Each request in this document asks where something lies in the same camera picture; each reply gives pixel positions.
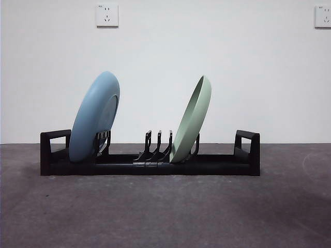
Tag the pale green plate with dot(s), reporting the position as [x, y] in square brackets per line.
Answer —
[192, 121]

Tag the white wall socket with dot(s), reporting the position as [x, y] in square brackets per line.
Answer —
[107, 15]
[323, 16]

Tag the black plate rack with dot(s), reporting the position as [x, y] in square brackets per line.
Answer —
[207, 166]

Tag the light blue plate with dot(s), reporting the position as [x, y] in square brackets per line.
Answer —
[90, 116]

